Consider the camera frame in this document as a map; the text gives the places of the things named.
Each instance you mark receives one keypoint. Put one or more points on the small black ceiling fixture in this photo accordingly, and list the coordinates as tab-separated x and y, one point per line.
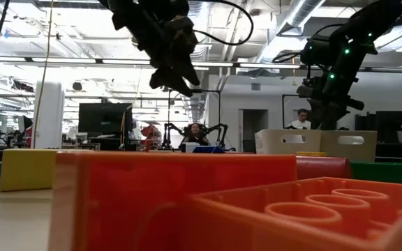
77	86

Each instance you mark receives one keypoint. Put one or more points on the white pillar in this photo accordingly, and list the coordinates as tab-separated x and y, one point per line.
49	118

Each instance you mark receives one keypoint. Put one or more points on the red toy brick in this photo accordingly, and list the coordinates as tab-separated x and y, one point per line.
323	168

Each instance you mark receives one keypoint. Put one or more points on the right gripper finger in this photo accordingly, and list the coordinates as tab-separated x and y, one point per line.
335	118
321	120

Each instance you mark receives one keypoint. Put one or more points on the small white box device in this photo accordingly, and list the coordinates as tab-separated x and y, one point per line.
188	145

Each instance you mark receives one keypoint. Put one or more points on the white plastic bin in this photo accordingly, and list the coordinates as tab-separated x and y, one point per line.
267	144

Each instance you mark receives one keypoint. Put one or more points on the orange toy brick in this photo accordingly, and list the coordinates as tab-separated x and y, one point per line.
326	216
134	195

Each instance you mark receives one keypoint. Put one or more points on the green toy brick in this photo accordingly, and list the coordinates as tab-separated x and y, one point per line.
382	172

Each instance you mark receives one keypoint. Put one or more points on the beige plastic bin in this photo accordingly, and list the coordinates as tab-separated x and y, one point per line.
330	148

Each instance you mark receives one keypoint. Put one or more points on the black gantry frame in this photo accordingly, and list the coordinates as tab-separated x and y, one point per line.
288	95
208	91

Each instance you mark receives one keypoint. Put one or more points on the red background item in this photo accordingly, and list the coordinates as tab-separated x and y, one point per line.
151	132

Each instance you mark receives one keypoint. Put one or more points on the black monitor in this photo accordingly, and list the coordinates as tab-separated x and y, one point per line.
103	118

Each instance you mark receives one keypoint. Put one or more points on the black equipment stack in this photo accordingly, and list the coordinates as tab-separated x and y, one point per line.
389	120

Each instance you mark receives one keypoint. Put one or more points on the ribbed silver ventilation duct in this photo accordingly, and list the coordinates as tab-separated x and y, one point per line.
197	111

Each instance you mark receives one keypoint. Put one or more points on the black background robot arm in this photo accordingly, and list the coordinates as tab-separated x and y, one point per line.
220	130
167	134

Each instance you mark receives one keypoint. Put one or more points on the long ceiling light bar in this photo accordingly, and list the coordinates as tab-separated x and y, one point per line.
257	65

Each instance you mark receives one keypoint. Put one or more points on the smooth silver ventilation duct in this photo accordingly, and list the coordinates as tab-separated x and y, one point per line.
291	14

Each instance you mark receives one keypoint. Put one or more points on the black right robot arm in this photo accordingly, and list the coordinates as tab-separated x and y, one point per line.
368	35

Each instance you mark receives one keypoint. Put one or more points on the person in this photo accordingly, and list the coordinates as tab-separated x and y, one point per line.
195	129
300	124

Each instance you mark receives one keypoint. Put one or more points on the white wall vent grille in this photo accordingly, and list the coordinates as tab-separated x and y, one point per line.
255	87

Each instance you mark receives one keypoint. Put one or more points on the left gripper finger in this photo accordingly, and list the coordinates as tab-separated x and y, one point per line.
173	80
188	73

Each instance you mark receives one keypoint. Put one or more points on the black and red chair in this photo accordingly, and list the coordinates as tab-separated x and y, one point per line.
28	122

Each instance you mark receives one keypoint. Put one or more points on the yellow toy brick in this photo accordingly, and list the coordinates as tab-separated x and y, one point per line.
309	153
26	171

